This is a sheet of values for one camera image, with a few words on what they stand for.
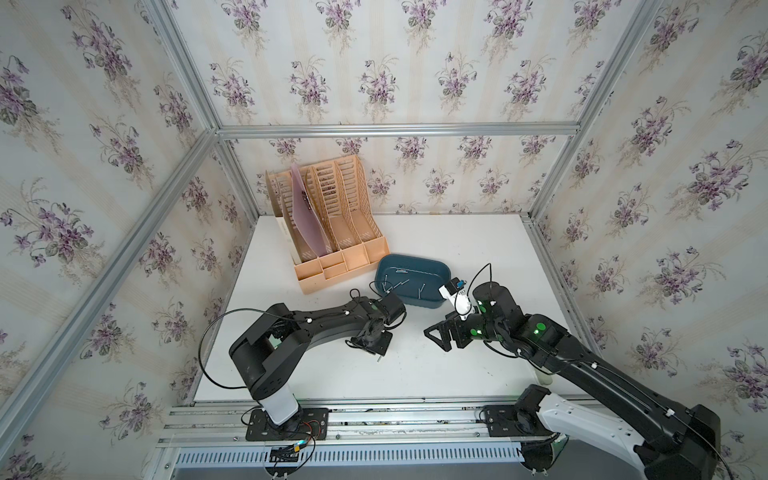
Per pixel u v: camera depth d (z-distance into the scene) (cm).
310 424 73
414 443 71
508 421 72
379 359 84
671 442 39
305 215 86
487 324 60
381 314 65
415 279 101
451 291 66
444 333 64
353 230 117
